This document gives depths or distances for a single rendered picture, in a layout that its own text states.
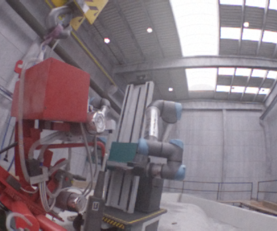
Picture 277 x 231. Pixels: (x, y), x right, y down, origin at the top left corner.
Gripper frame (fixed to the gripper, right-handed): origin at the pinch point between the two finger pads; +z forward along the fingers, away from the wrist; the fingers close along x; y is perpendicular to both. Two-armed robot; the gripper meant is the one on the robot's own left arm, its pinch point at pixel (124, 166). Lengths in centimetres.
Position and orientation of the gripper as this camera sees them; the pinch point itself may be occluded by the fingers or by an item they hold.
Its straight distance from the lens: 83.8
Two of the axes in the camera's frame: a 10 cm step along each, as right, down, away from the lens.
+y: 0.5, -9.9, 1.2
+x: -4.0, -1.2, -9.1
